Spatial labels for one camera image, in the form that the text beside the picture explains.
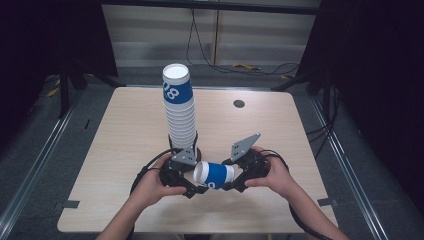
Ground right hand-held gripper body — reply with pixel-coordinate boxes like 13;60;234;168
230;132;271;186

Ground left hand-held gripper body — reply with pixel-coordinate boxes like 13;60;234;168
159;145;198;188

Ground single blue white paper cup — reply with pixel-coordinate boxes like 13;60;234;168
193;161;236;191

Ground black cup holder round base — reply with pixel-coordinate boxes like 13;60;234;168
167;131;202;165

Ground tall stack of paper cups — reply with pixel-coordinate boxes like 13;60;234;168
162;63;198;150

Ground person's right hand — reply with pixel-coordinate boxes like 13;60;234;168
244;145;296;201

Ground person's left hand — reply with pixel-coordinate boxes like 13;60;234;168
134;153;188;210

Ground grey tape strip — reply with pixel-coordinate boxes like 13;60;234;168
316;197;339;208
60;199;81;210

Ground black metal stand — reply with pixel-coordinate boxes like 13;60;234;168
57;57;127;120
270;64;336;113

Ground dark curtain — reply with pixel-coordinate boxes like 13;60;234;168
295;0;424;209
0;0;118;154

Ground black overhead beam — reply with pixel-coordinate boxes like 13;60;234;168
100;0;322;16

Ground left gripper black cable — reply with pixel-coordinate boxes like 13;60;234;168
129;148;175;240

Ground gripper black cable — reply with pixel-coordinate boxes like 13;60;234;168
129;148;175;240
259;149;332;240

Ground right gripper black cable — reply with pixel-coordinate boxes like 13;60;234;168
259;149;332;240

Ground black floor cables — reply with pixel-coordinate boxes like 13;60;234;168
305;84;342;159

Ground metal floor rail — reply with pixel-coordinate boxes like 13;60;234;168
0;105;77;233
310;95;390;240

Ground black hanging wall cable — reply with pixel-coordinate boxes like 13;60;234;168
185;8;301;76

